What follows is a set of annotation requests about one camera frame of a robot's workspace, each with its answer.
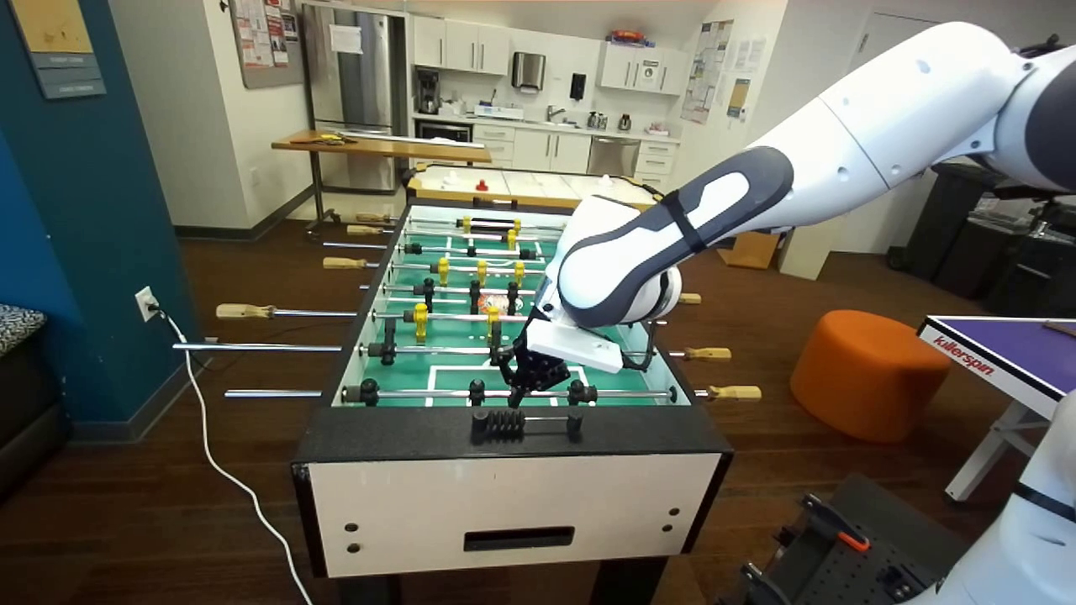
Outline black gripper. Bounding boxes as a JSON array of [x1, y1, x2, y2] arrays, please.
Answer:
[[502, 345, 577, 413]]

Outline foosball rod three black players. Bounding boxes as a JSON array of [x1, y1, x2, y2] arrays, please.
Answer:
[[318, 235, 541, 261], [221, 377, 766, 413]]

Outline foosball rod two black players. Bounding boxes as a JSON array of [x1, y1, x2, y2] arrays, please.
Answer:
[[172, 333, 735, 368]]

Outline foosball rod two yellow players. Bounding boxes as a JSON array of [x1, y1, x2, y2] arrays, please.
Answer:
[[343, 218, 531, 247]]

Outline black score counter slider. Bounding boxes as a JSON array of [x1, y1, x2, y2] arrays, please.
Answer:
[[469, 411, 584, 447]]

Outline foosball table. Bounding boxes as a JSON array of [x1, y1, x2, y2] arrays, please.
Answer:
[[293, 198, 735, 605]]

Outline foosball rod five black players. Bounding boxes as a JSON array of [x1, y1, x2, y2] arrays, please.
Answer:
[[356, 277, 706, 317]]

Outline foosball rod yellow goalie players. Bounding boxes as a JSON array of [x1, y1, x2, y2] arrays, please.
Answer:
[[352, 213, 565, 231]]

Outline foosball rod five yellow players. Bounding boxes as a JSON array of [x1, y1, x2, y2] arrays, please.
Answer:
[[318, 252, 535, 286]]

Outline white lower kitchen cabinets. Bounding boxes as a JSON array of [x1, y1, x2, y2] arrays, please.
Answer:
[[473, 113, 683, 185]]

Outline white kitchen cabinets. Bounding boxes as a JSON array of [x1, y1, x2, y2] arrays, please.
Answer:
[[596, 40, 683, 96], [473, 113, 683, 185], [408, 11, 516, 81]]

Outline cardboard box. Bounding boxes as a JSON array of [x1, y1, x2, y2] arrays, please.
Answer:
[[715, 228, 782, 273]]

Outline wooden high table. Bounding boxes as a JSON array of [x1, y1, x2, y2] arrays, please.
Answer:
[[270, 126, 495, 231]]

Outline foosball rod three yellow players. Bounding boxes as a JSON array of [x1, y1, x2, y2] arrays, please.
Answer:
[[211, 299, 541, 345]]

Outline black coffee machine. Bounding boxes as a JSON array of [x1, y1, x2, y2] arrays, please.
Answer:
[[410, 68, 443, 119]]

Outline paper towel dispenser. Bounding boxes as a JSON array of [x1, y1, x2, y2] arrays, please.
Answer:
[[510, 46, 551, 94]]

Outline orange round ottoman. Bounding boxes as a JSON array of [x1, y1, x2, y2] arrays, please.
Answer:
[[787, 309, 956, 447]]

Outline white upper kitchen cabinets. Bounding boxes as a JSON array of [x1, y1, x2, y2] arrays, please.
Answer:
[[596, 40, 683, 96], [408, 11, 516, 81]]

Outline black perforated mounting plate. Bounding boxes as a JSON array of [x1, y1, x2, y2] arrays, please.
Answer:
[[769, 497, 956, 605]]

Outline stainless steel refrigerator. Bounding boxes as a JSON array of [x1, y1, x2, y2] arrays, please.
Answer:
[[300, 3, 413, 196]]

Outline black toolbox orange clamps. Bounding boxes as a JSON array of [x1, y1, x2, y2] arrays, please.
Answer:
[[726, 475, 981, 605]]

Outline bulletin board with papers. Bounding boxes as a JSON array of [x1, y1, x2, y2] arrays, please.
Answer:
[[230, 0, 305, 91]]

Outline purple ping-pong table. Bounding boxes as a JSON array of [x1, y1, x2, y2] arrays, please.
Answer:
[[917, 311, 1076, 507]]

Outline black office cabinets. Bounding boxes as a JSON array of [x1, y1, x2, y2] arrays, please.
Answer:
[[900, 160, 1076, 317]]

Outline grey patterned cushion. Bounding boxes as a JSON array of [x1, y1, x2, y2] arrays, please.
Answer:
[[0, 301, 46, 360]]

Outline black strap around arm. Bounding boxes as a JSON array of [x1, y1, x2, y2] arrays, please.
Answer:
[[656, 188, 706, 254]]

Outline white power cable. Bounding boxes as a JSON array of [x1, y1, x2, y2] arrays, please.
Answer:
[[156, 309, 315, 605]]

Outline small yellow wall poster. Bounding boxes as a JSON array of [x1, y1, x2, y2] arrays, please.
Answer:
[[724, 73, 758, 124]]

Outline tall wall poster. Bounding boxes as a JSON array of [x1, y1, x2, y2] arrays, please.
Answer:
[[679, 12, 735, 126]]

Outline white wall outlet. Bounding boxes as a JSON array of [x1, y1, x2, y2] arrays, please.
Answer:
[[132, 281, 164, 325]]

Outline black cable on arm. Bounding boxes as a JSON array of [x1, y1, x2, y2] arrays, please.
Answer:
[[1012, 482, 1076, 525]]

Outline framed wall poster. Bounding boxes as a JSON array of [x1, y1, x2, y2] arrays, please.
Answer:
[[9, 0, 110, 104]]

